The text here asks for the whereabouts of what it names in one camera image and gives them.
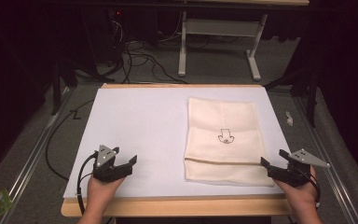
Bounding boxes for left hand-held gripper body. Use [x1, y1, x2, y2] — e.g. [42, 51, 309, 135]
[91, 144, 134, 183]

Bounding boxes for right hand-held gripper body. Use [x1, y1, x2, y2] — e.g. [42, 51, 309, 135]
[267, 147, 331, 189]

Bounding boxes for cream cloth with black drawing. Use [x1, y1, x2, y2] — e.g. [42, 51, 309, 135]
[184, 96, 275, 188]

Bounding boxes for person's left hand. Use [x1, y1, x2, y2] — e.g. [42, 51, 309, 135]
[86, 175, 126, 204]

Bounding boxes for person's right hand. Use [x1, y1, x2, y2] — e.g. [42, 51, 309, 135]
[273, 166, 321, 207]

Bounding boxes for small clear plastic piece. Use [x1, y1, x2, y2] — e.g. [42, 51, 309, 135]
[284, 110, 295, 127]

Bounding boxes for white sheet table cover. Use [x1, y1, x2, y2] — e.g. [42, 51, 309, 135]
[62, 86, 291, 199]

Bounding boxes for black stand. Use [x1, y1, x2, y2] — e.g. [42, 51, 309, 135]
[50, 58, 107, 117]
[263, 65, 322, 129]

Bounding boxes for black computer tower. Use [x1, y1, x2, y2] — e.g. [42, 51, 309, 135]
[83, 7, 129, 67]

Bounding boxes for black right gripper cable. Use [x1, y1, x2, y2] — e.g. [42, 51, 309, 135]
[302, 174, 322, 209]

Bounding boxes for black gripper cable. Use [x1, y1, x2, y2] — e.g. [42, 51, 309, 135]
[302, 174, 322, 209]
[76, 150, 99, 217]

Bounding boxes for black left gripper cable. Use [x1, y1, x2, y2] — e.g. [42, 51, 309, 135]
[76, 150, 99, 217]

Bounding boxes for metal floor rail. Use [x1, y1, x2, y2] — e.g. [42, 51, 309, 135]
[0, 86, 76, 224]
[292, 92, 358, 224]

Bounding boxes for long black floor cable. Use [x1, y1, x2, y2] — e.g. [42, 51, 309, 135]
[44, 98, 96, 181]

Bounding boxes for bundle of black floor cables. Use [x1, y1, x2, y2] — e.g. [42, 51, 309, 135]
[105, 18, 189, 85]

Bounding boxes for white metal desk frame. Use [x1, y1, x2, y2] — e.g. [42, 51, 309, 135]
[177, 10, 269, 82]

